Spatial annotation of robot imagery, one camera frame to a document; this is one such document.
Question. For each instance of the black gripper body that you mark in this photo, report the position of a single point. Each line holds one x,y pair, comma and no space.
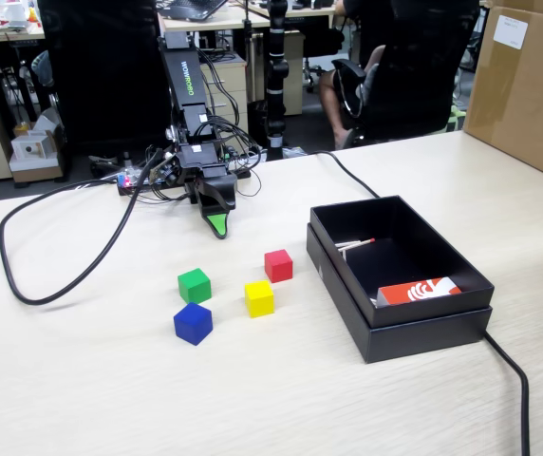
198,159

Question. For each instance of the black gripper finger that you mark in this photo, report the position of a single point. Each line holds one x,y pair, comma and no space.
202,197
224,192

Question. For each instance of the green wooden cube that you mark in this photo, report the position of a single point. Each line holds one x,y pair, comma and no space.
194,286

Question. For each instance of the red wooden cube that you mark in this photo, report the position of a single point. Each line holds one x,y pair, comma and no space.
278,266

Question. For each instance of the yellow wooden cube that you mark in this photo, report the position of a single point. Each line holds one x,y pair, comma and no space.
259,299

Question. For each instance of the blue wooden cube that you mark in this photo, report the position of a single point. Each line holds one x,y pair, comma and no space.
192,324

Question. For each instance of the white box on floor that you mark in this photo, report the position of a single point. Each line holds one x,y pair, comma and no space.
34,152

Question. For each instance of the black cardboard box tray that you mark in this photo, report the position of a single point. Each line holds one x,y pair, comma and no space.
423,247

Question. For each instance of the black open box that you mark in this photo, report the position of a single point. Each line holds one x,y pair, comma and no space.
423,339

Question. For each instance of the large brown cardboard box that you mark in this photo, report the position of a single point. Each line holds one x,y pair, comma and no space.
528,104

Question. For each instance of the controller board with red LED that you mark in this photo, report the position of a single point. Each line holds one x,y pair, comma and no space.
131,178

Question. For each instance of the black base bar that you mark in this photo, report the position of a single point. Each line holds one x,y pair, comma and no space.
129,191

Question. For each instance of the beige drawer cabinet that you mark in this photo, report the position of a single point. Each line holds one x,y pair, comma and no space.
231,90

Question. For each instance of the black white segmented pole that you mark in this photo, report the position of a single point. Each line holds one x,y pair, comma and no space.
276,71

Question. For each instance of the black mesh office chair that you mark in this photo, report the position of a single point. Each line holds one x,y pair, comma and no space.
105,71

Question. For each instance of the plain wooden matchstick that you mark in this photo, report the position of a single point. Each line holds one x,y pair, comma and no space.
347,246

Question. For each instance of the beige office desk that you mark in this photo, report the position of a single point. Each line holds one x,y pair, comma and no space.
224,21

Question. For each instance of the seated person bare legs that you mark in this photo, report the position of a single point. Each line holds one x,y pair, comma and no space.
331,95

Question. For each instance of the red-headed matchstick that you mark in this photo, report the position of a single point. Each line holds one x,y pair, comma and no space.
361,242

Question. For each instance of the open black laptop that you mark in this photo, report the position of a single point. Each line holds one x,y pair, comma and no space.
191,8

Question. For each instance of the red and white card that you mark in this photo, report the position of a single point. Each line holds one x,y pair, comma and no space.
418,290

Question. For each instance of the black office chair with armrest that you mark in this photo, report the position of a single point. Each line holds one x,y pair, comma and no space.
414,71

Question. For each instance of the white mug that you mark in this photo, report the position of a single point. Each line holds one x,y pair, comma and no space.
15,13

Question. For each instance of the green checkered object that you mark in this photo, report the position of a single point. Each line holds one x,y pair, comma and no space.
456,119

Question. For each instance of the white shipping label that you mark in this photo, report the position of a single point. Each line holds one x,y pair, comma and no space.
511,31

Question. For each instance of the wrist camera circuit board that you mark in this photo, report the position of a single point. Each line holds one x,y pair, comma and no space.
164,171

